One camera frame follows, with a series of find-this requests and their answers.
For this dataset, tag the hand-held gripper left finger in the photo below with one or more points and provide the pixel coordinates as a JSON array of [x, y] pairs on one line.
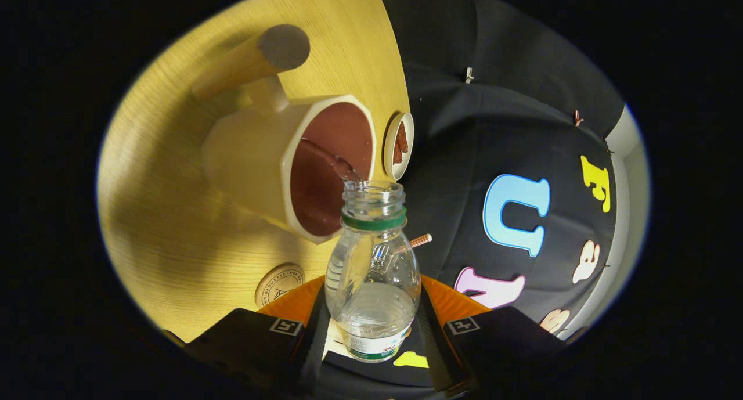
[[316, 353]]

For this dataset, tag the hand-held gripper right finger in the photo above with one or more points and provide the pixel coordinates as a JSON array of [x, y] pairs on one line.
[[438, 348]]

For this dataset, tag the round cork coaster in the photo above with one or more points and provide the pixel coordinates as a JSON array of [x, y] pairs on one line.
[[278, 284]]

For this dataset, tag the clear plastic juice bottle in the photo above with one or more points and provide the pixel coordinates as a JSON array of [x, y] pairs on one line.
[[371, 295]]

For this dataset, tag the wooden table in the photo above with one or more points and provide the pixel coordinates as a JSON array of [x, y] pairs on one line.
[[168, 231]]

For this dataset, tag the round white plate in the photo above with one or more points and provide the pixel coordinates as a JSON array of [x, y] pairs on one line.
[[389, 150]]

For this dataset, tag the black backdrop cloth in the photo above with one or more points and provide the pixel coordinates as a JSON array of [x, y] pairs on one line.
[[464, 133]]

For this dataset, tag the red clip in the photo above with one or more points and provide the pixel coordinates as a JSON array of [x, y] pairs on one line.
[[577, 118]]

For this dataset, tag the metal clip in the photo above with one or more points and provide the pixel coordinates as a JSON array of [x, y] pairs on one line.
[[469, 74]]

